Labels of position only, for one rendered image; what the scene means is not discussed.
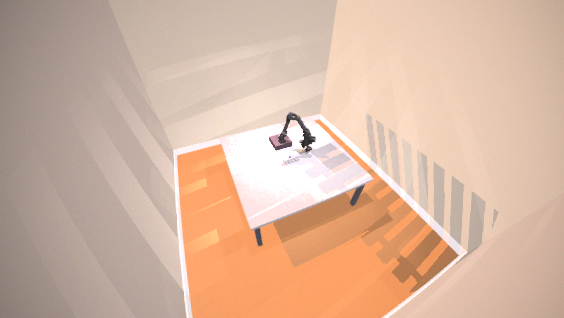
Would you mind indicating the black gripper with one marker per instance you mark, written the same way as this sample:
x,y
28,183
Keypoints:
x,y
305,144

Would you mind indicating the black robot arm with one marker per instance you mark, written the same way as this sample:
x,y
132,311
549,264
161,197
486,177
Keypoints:
x,y
306,132

